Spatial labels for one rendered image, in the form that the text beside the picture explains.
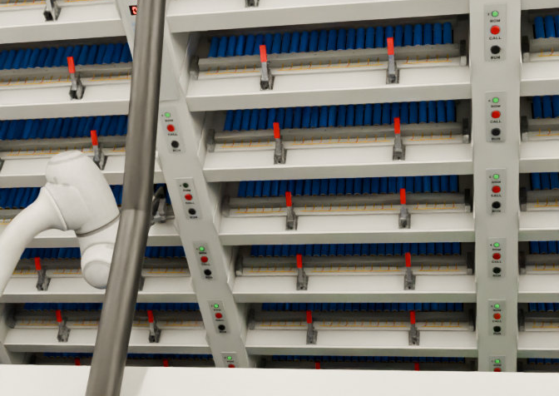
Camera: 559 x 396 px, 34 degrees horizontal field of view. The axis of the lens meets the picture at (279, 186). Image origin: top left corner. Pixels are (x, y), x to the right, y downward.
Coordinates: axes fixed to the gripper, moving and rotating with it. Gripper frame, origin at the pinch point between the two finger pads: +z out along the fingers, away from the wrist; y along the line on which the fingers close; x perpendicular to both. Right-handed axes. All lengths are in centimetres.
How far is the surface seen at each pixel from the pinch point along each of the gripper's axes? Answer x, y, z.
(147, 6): -66, -45, -123
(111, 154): -13.2, 7.1, -4.5
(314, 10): -46, -46, -20
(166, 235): 8.5, -2.9, -3.9
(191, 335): 44.2, -0.9, 8.6
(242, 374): -41, -53, -141
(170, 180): -7.2, -7.5, -8.4
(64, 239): 9.1, 24.1, -2.6
